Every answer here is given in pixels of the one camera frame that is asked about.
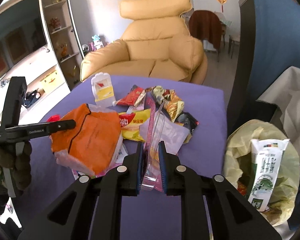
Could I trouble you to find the yellow nabati wafer bag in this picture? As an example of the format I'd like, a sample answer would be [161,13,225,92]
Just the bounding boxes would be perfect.
[119,109,151,142]

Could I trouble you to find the clear pink plastic wrapper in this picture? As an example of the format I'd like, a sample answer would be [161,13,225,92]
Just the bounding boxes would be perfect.
[140,104,190,192]

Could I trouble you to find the orange snack bag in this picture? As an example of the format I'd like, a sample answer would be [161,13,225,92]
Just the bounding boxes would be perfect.
[50,103,123,176]

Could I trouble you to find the white green tissue pack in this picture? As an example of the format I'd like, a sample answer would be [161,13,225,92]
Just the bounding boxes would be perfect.
[246,139,289,212]

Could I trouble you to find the green trash bag bin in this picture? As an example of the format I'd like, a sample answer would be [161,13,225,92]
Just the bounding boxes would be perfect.
[223,120,300,226]

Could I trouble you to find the left gloved hand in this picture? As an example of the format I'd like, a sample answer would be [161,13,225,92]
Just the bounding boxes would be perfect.
[0,141,32,215]

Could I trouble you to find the black crumpled wrapper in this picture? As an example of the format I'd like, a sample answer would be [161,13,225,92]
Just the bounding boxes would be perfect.
[175,112,199,144]

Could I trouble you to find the red snack wrapper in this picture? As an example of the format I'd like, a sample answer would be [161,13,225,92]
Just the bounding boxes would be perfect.
[113,85,146,107]

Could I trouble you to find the gold floral crumpled wrapper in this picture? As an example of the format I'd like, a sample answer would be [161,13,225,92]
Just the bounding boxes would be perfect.
[146,86,184,122]

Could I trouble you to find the purple tablecloth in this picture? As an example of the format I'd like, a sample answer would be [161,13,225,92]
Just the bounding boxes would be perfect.
[13,74,228,240]

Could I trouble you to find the white yellow clear package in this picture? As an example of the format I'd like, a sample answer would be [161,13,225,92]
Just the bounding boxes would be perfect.
[91,73,116,107]

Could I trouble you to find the white display shelf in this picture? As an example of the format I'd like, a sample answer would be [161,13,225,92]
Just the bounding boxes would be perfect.
[41,0,83,90]

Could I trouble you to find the tan leather armchair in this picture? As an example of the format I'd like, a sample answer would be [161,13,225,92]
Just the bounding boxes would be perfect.
[79,0,207,85]

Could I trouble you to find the chair with brown cloth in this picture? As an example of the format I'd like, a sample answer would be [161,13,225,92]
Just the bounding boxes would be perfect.
[189,10,222,61]

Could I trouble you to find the grey cloth on chair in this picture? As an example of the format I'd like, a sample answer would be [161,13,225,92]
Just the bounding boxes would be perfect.
[258,66,300,158]

